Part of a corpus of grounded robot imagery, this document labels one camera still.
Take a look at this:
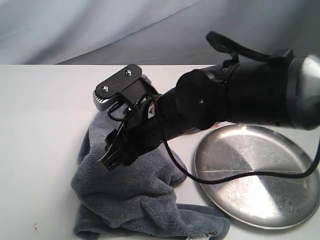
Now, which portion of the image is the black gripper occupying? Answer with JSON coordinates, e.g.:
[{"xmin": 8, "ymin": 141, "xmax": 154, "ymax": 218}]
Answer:
[{"xmin": 101, "ymin": 93, "xmax": 183, "ymax": 172}]

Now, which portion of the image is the grey fleece towel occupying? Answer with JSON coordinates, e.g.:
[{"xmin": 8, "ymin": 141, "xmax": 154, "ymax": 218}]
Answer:
[{"xmin": 71, "ymin": 111, "xmax": 231, "ymax": 240}]

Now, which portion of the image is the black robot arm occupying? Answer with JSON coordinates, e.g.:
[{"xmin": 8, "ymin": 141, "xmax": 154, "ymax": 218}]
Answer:
[{"xmin": 95, "ymin": 55, "xmax": 320, "ymax": 171}]

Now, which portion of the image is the white backdrop sheet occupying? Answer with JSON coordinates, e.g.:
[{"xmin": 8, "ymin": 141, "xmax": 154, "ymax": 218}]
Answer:
[{"xmin": 0, "ymin": 0, "xmax": 320, "ymax": 65}]

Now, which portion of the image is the round steel plate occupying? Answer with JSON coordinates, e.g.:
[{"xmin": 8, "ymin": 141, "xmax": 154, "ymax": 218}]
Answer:
[{"xmin": 193, "ymin": 124, "xmax": 320, "ymax": 230}]

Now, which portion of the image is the wrist camera with black bracket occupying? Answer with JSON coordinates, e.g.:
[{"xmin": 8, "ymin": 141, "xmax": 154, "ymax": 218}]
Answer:
[{"xmin": 93, "ymin": 64, "xmax": 158, "ymax": 113}]

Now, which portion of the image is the black camera cable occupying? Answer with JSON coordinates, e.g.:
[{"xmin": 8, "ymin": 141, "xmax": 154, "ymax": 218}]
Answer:
[{"xmin": 107, "ymin": 31, "xmax": 320, "ymax": 186}]

